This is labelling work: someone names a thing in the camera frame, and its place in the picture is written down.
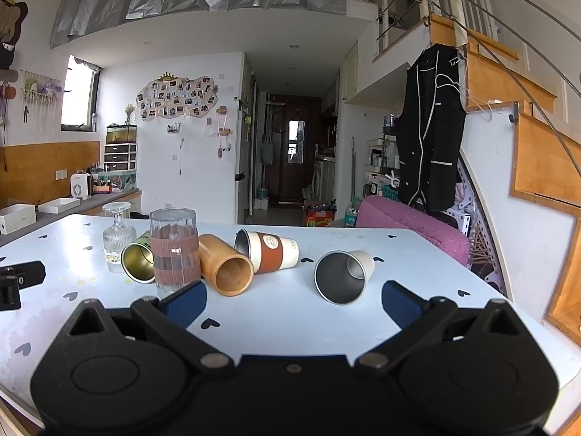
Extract green metal cup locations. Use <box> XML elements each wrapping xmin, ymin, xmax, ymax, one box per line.
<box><xmin>121</xmin><ymin>231</ymin><xmax>158</xmax><ymax>285</ymax></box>

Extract white box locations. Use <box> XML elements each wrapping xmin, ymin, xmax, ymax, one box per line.
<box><xmin>37</xmin><ymin>198</ymin><xmax>82</xmax><ymax>214</ymax></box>
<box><xmin>0</xmin><ymin>204</ymin><xmax>37</xmax><ymax>235</ymax></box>

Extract white perforated rack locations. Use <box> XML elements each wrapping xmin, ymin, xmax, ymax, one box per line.
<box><xmin>447</xmin><ymin>157</ymin><xmax>508</xmax><ymax>296</ymax></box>

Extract clear glass with pink sleeve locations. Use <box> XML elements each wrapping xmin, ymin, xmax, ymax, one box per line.
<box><xmin>149</xmin><ymin>208</ymin><xmax>202</xmax><ymax>299</ymax></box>

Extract small drawer unit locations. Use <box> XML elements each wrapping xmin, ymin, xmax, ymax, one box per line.
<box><xmin>103</xmin><ymin>142</ymin><xmax>138</xmax><ymax>172</ymax></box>

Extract window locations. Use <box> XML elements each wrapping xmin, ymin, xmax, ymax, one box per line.
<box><xmin>61</xmin><ymin>54</ymin><xmax>101</xmax><ymax>133</ymax></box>

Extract small white appliance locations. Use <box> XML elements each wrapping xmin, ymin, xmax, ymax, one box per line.
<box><xmin>70</xmin><ymin>173</ymin><xmax>92</xmax><ymax>199</ymax></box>

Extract steel cup with cream outside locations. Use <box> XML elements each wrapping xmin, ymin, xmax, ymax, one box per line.
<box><xmin>314</xmin><ymin>250</ymin><xmax>376</xmax><ymax>305</ymax></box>

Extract ribbed glass carafe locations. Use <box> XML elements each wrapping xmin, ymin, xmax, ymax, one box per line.
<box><xmin>102</xmin><ymin>202</ymin><xmax>137</xmax><ymax>274</ymax></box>

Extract fish tank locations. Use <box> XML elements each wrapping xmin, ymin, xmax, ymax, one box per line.
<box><xmin>106</xmin><ymin>124</ymin><xmax>138</xmax><ymax>145</ymax></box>

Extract white cup with orange sleeve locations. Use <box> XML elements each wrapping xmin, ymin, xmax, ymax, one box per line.
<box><xmin>233</xmin><ymin>229</ymin><xmax>301</xmax><ymax>275</ymax></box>

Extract cloud-shaped photo board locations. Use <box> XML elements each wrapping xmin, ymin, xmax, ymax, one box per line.
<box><xmin>137</xmin><ymin>72</ymin><xmax>219</xmax><ymax>123</ymax></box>

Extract grey counter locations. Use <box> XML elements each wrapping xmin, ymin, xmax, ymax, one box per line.
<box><xmin>0</xmin><ymin>189</ymin><xmax>143</xmax><ymax>247</ymax></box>

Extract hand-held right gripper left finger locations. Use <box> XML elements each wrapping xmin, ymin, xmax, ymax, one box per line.
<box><xmin>68</xmin><ymin>280</ymin><xmax>235</xmax><ymax>370</ymax></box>

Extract white refrigerator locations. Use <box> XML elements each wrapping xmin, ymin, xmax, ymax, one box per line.
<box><xmin>234</xmin><ymin>99</ymin><xmax>253</xmax><ymax>226</ymax></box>

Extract plastic water bottle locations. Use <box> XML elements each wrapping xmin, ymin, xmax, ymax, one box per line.
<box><xmin>344</xmin><ymin>197</ymin><xmax>364</xmax><ymax>228</ymax></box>

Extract black jacket with white trim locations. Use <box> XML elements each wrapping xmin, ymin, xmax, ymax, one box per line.
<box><xmin>394</xmin><ymin>44</ymin><xmax>468</xmax><ymax>213</ymax></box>

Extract red snack bag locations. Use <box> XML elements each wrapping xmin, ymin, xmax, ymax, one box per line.
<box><xmin>305</xmin><ymin>204</ymin><xmax>337</xmax><ymax>228</ymax></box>

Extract wooden staircase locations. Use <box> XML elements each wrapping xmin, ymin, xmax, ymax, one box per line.
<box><xmin>429</xmin><ymin>13</ymin><xmax>581</xmax><ymax>436</ymax></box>

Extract bamboo wooden cup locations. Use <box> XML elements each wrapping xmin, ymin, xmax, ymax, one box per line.
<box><xmin>198</xmin><ymin>233</ymin><xmax>255</xmax><ymax>297</ymax></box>

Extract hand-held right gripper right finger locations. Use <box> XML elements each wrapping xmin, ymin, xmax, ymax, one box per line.
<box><xmin>355</xmin><ymin>280</ymin><xmax>523</xmax><ymax>370</ymax></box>

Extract woven wall hanging shelf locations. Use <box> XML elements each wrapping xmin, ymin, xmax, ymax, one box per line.
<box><xmin>19</xmin><ymin>69</ymin><xmax>63</xmax><ymax>124</ymax></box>

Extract hanging grey tote bag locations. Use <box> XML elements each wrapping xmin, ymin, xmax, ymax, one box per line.
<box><xmin>259</xmin><ymin>131</ymin><xmax>276</xmax><ymax>167</ymax></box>

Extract metal stair railing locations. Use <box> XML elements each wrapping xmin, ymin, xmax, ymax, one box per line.
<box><xmin>376</xmin><ymin>0</ymin><xmax>581</xmax><ymax>171</ymax></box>

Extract dark wooden door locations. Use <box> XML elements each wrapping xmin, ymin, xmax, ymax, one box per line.
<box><xmin>278</xmin><ymin>95</ymin><xmax>321</xmax><ymax>204</ymax></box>

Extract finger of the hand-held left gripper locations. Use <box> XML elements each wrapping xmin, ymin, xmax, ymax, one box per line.
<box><xmin>0</xmin><ymin>261</ymin><xmax>46</xmax><ymax>312</ymax></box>

